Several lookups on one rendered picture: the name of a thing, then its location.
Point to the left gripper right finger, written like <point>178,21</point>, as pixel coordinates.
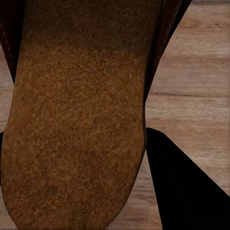
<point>188,199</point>

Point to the sandal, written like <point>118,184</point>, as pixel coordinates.
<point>76,133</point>

